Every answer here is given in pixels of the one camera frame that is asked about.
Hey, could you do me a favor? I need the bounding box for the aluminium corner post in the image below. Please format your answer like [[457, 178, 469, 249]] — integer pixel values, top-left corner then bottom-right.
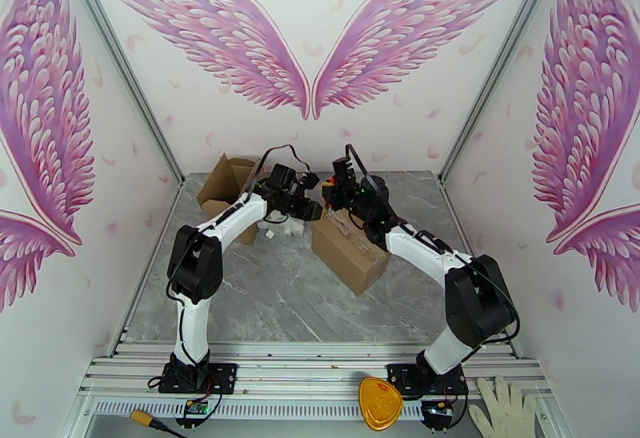
[[54, 0, 186, 187], [438, 0, 571, 188]]

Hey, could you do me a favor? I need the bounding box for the brown cardboard express box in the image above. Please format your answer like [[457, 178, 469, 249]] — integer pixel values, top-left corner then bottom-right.
[[310, 208, 392, 297], [195, 153, 266, 246]]

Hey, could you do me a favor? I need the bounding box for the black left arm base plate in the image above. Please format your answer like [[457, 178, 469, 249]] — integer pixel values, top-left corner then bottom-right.
[[158, 362, 238, 395]]

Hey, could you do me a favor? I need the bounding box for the aluminium rail frame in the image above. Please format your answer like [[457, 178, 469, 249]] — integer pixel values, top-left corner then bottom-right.
[[77, 340, 557, 423]]

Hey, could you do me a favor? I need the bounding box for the white work glove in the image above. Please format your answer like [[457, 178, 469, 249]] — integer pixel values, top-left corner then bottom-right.
[[468, 375, 538, 438]]

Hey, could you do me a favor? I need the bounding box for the yellow plug with black cable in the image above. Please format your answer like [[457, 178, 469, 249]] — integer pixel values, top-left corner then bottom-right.
[[130, 409, 190, 438]]

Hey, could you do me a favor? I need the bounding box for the orange rounded plastic case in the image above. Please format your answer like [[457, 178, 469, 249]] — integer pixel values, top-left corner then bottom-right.
[[358, 376, 404, 432]]

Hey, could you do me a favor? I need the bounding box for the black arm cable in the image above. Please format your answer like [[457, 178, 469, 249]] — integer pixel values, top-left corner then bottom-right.
[[345, 143, 521, 352], [166, 144, 314, 368]]

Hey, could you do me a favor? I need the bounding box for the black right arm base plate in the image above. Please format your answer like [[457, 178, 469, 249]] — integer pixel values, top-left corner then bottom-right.
[[387, 362, 470, 398]]

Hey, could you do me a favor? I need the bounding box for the grey white husky plush toy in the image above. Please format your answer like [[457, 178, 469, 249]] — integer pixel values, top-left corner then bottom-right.
[[257, 206, 307, 241]]

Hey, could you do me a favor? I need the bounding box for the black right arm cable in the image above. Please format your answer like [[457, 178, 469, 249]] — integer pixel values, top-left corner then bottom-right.
[[345, 143, 521, 352]]

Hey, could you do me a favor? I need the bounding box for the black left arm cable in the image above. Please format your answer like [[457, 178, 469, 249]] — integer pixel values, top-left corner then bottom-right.
[[166, 144, 314, 368]]

